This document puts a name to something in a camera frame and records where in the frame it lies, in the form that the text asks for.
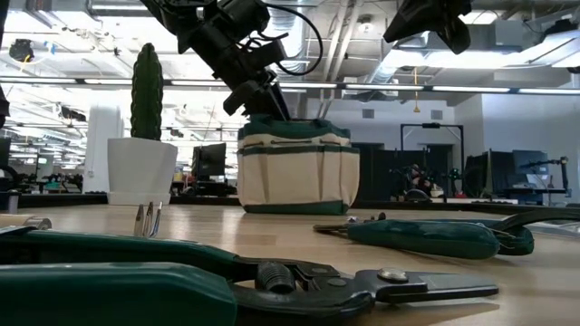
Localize white plant pot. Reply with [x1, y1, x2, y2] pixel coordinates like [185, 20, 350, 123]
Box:
[107, 137, 179, 206]

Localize black partition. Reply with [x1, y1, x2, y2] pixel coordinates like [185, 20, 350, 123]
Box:
[351, 142, 454, 203]

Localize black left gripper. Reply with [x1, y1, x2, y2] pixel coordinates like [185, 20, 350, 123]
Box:
[212, 53, 293, 121]

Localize black background monitor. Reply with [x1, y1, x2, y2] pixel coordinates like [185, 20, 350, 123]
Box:
[192, 143, 227, 178]

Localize green straight-blade garden shears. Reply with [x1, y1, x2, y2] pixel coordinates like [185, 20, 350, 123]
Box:
[0, 225, 499, 326]

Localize grey metal cylinder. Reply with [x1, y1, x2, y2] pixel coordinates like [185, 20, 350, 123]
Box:
[5, 189, 21, 215]

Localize yellow hanging cord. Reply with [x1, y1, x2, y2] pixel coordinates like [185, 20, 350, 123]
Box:
[411, 66, 421, 114]

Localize silver ribbed ceiling duct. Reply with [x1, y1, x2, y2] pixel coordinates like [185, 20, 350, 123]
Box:
[266, 6, 314, 82]

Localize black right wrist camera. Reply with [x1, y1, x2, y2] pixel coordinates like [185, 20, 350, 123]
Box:
[437, 15, 472, 55]

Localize green pruning shears with strap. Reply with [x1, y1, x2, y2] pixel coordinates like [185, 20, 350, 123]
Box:
[312, 206, 580, 262]

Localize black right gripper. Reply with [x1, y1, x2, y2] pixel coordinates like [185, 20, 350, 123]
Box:
[382, 0, 473, 44]

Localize beige green gardening bag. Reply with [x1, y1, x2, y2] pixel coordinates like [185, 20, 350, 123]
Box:
[236, 113, 362, 216]

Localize dark background monitor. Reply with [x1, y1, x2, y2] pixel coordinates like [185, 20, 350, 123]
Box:
[512, 149, 550, 187]
[465, 151, 514, 197]

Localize green cactus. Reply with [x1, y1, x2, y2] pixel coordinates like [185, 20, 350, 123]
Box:
[130, 43, 165, 141]

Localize black ceiling device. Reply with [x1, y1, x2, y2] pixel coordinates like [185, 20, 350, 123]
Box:
[7, 38, 36, 63]

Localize black aluminium table frame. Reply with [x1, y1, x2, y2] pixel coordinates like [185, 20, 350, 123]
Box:
[0, 192, 580, 223]

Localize black gantry frame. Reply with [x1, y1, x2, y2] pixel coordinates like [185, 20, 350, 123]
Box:
[400, 121, 466, 200]

